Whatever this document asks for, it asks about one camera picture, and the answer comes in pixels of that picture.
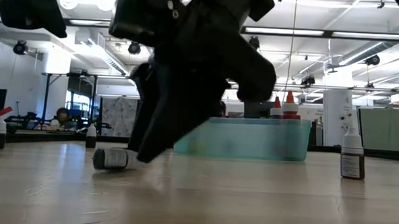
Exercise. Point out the black metal table frame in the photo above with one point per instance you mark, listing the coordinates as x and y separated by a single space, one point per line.
380 153

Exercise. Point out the grey green partition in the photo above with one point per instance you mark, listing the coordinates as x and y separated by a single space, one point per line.
381 130

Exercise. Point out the black overhead rail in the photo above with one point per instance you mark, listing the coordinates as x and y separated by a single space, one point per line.
327 33

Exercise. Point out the grey patterned panel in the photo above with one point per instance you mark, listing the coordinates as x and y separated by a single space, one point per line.
118 113

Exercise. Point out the black background robot arms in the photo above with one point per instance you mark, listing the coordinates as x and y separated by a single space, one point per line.
27 119

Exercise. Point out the black background rack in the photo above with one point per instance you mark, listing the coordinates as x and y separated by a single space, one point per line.
46 95

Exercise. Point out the small purple food coloring bottle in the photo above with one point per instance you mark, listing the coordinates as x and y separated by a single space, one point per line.
352 166

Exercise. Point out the black ceiling spotlight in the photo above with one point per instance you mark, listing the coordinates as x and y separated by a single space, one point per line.
20 47
134 48
372 60
255 43

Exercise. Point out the dark desk monitor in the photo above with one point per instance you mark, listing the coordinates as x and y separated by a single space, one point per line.
257 111

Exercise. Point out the person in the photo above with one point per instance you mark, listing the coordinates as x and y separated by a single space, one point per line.
62 114

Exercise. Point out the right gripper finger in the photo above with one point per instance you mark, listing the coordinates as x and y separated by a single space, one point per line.
186 104
144 99

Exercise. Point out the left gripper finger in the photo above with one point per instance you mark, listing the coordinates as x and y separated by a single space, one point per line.
49 24

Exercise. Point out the white pillar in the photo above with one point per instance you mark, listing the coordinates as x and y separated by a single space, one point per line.
338 111

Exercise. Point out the green translucent plastic bin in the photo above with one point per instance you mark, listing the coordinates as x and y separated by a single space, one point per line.
252 138

